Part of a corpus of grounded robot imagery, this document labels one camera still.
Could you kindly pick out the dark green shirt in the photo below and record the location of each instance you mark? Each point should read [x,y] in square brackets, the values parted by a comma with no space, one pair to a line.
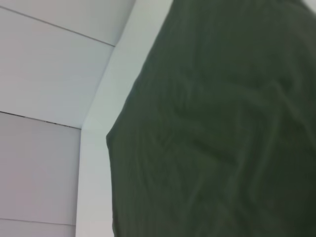
[209,135]

